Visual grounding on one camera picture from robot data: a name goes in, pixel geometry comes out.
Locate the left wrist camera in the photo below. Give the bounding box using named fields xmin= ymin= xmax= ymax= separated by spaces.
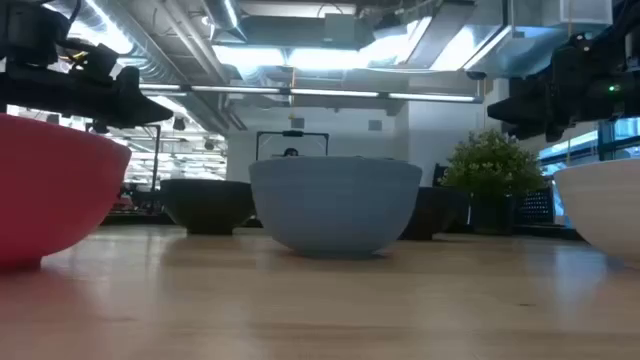
xmin=69 ymin=43 xmax=120 ymax=84

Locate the green potted plant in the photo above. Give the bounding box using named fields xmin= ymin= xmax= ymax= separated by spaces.
xmin=439 ymin=128 xmax=546 ymax=199

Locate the black bowl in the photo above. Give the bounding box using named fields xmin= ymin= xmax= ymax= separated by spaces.
xmin=159 ymin=178 xmax=257 ymax=236
xmin=399 ymin=187 xmax=471 ymax=241

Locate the blue bowl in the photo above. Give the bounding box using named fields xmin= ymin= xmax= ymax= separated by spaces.
xmin=248 ymin=155 xmax=423 ymax=259

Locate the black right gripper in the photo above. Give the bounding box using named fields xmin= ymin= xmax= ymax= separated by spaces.
xmin=487 ymin=32 xmax=640 ymax=144

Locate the rectangular metal duct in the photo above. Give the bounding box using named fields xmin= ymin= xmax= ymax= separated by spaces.
xmin=409 ymin=0 xmax=566 ymax=76

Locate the red bowl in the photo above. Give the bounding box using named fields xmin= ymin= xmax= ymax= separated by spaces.
xmin=0 ymin=113 xmax=133 ymax=271

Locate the black perforated panel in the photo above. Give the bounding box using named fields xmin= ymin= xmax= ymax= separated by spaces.
xmin=514 ymin=187 xmax=556 ymax=226

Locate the black table edge rail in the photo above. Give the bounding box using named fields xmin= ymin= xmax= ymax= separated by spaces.
xmin=99 ymin=213 xmax=586 ymax=241

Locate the grey ceiling junction box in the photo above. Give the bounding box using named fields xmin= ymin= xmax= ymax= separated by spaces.
xmin=323 ymin=13 xmax=359 ymax=45

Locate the white bowl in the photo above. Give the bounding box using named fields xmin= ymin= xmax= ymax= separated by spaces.
xmin=553 ymin=158 xmax=640 ymax=266

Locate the tall black background frame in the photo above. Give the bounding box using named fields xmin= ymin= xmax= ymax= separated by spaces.
xmin=84 ymin=123 xmax=162 ymax=194

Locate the dark plant pot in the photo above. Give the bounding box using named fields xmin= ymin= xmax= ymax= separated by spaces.
xmin=469 ymin=193 xmax=516 ymax=236

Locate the round silver duct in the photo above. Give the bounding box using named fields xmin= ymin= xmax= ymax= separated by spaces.
xmin=202 ymin=0 xmax=247 ymax=44

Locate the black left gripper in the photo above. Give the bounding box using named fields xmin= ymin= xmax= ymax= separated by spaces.
xmin=0 ymin=64 xmax=174 ymax=130

